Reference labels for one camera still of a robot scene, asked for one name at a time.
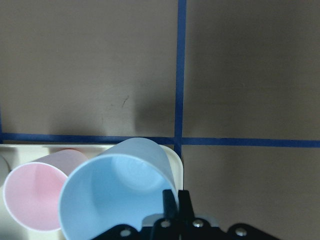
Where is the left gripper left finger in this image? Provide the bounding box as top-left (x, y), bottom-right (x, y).
top-left (162, 189), bottom-right (178, 225)

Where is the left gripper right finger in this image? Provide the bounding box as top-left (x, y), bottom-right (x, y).
top-left (178, 190), bottom-right (195, 225)

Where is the light blue plastic cup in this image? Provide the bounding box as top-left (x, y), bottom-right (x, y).
top-left (58, 137), bottom-right (178, 240)

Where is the pink plastic cup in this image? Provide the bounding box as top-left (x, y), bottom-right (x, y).
top-left (3, 149), bottom-right (88, 232)

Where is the grey plastic cup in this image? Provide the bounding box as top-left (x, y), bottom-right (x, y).
top-left (0, 155), bottom-right (11, 187)

